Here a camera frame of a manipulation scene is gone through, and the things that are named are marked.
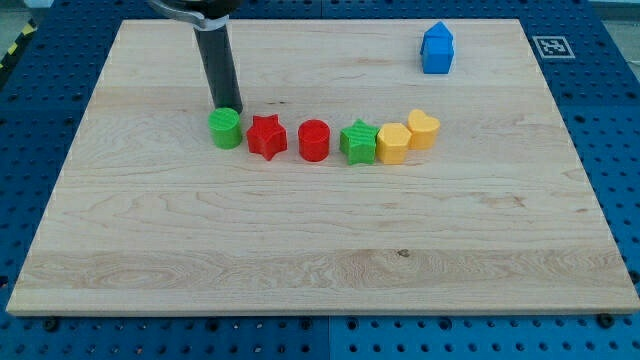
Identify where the blue cube block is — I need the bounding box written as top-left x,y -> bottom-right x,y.
421,37 -> 454,74

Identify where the dark robot end effector mount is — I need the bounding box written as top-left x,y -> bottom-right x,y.
147,0 -> 243,31

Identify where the red cylinder block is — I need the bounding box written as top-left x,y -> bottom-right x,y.
298,119 -> 330,162

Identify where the green cylinder block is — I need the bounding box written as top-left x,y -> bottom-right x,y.
208,107 -> 242,149

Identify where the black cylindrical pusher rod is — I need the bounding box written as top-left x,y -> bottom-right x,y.
194,26 -> 243,114

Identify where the red star block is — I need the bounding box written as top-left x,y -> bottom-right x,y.
246,114 -> 288,161

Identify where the green star block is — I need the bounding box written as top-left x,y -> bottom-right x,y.
339,119 -> 379,165

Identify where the yellow pentagon block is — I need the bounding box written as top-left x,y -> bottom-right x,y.
376,123 -> 411,165

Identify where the wooden board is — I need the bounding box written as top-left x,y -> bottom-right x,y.
7,19 -> 639,317

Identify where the white fiducial marker tag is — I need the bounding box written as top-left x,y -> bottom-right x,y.
533,35 -> 575,60

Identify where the yellow heart block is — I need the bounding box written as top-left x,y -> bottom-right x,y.
407,109 -> 441,150

